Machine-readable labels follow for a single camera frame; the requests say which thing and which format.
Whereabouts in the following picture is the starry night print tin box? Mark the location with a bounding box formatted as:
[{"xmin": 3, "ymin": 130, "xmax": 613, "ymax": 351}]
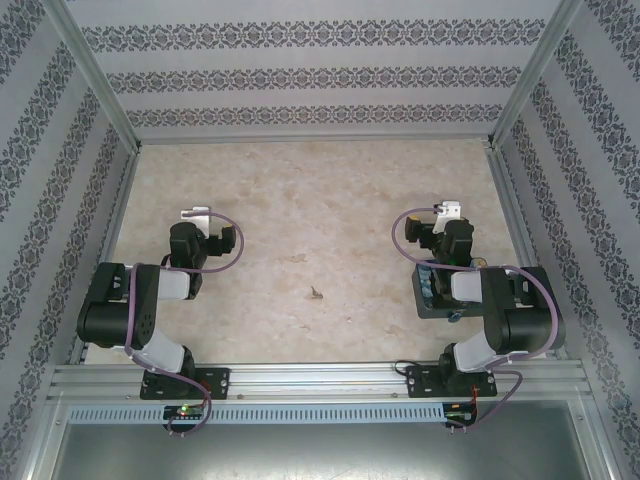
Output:
[{"xmin": 410, "ymin": 258, "xmax": 486, "ymax": 322}]

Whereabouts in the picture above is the grey sheet metal panel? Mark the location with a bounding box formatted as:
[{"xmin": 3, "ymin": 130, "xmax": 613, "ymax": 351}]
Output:
[{"xmin": 29, "ymin": 397, "xmax": 616, "ymax": 480}]

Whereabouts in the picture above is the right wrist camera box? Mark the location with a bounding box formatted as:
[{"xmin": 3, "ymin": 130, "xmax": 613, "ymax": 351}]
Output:
[{"xmin": 432, "ymin": 198, "xmax": 464, "ymax": 234}]

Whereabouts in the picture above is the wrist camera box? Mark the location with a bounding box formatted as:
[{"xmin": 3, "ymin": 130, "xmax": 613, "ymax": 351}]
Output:
[
  {"xmin": 180, "ymin": 204, "xmax": 214, "ymax": 236},
  {"xmin": 432, "ymin": 198, "xmax": 464, "ymax": 234}
]

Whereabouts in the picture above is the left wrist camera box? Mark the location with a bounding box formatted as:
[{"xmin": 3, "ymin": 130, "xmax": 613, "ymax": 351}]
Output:
[{"xmin": 180, "ymin": 204, "xmax": 214, "ymax": 236}]

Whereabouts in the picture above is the aluminium side rail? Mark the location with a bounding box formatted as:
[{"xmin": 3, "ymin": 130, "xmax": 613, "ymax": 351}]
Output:
[
  {"xmin": 67, "ymin": 147, "xmax": 144, "ymax": 366},
  {"xmin": 487, "ymin": 147, "xmax": 571, "ymax": 361}
]

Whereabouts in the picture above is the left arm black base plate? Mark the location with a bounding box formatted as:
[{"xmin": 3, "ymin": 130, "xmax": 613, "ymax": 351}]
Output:
[{"xmin": 139, "ymin": 367, "xmax": 231, "ymax": 401}]

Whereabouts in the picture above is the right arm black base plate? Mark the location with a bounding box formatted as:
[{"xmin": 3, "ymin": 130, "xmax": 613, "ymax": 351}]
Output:
[{"xmin": 405, "ymin": 364, "xmax": 499, "ymax": 400}]

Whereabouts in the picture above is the aluminium mounting rail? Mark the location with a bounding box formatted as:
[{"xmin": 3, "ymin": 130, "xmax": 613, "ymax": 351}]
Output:
[{"xmin": 47, "ymin": 362, "xmax": 589, "ymax": 401}]

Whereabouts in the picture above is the slotted grey cable duct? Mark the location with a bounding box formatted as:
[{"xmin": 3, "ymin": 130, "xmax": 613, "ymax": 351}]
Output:
[{"xmin": 67, "ymin": 402, "xmax": 446, "ymax": 424}]

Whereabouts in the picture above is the aluminium frame post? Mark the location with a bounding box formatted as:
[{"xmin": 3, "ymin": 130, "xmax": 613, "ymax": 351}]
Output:
[
  {"xmin": 487, "ymin": 0, "xmax": 586, "ymax": 149},
  {"xmin": 37, "ymin": 0, "xmax": 144, "ymax": 151}
]

